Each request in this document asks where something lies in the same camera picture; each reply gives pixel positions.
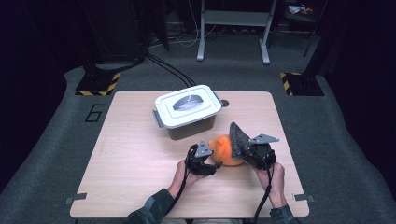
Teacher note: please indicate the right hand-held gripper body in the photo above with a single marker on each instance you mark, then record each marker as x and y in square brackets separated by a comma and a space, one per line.
[261, 155]

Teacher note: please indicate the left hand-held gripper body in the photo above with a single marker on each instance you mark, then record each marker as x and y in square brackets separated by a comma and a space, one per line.
[196, 163]

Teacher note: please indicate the orange plush toy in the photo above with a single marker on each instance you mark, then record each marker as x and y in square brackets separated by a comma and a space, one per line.
[222, 152]

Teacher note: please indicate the grey fluffy towel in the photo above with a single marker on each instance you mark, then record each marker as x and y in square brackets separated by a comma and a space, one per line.
[238, 140]

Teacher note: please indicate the grey transparent storage box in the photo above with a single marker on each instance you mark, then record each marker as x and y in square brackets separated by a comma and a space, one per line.
[193, 130]

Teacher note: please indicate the white box lid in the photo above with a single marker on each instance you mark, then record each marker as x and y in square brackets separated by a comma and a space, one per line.
[186, 107]

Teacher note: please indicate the person's left hand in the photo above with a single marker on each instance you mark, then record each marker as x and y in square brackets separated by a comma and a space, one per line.
[177, 179]

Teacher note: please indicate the person's right hand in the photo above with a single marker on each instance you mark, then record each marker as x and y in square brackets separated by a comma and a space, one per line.
[277, 183]

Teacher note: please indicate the grey tape tab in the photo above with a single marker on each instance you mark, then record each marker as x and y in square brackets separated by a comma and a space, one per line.
[304, 197]
[76, 198]

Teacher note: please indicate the black yellow striped stand base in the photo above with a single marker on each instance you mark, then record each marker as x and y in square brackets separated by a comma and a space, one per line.
[98, 85]
[303, 85]

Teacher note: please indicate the white metal stand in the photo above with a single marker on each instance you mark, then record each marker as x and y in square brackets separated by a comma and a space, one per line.
[236, 18]

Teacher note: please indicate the small white orange object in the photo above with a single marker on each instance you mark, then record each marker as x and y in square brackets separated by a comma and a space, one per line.
[299, 9]

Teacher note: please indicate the black cabinet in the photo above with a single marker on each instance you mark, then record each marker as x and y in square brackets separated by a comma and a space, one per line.
[115, 28]

